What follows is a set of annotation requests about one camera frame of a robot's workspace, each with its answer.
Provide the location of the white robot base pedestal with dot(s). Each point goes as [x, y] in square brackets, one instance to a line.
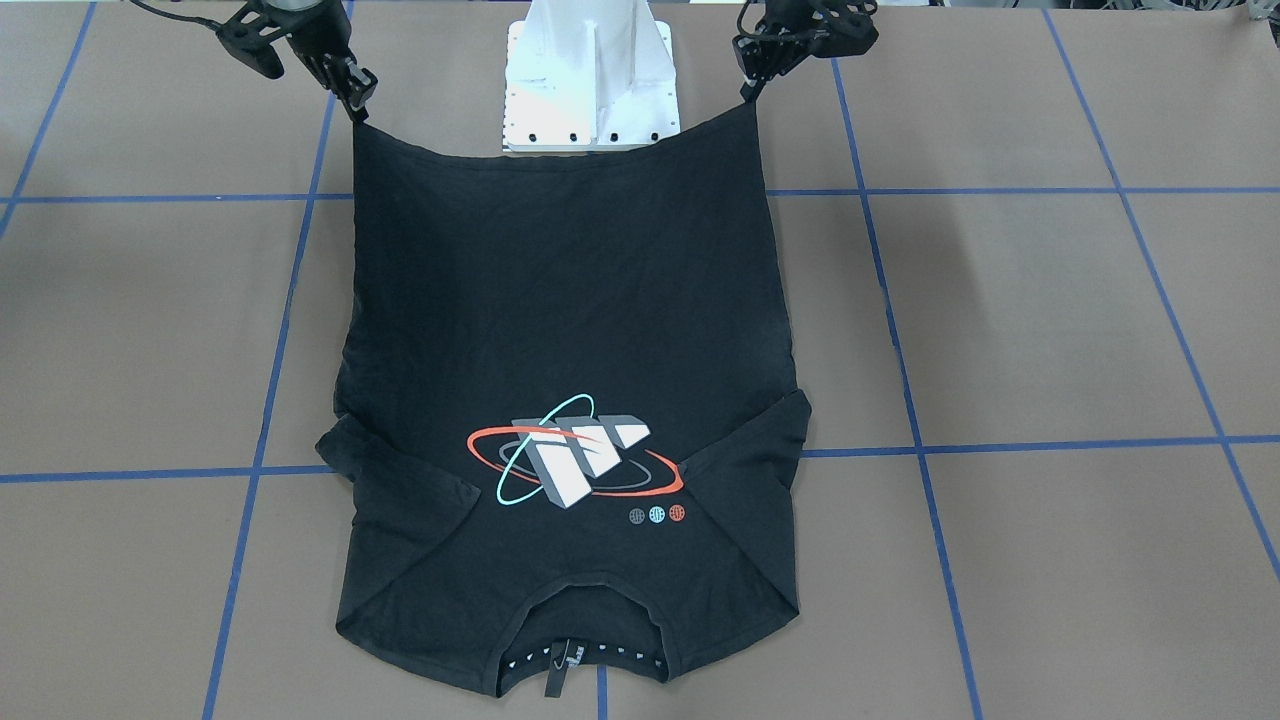
[589, 76]

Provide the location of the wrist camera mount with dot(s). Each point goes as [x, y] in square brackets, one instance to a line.
[844, 28]
[249, 36]

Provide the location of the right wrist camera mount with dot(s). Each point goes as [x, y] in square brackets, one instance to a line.
[249, 36]

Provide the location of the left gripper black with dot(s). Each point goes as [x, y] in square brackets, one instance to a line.
[790, 38]

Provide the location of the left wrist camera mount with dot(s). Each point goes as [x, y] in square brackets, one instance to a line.
[844, 28]

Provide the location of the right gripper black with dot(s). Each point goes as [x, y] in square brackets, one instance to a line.
[318, 40]

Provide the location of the black graphic t-shirt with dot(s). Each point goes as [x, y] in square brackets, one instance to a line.
[568, 408]

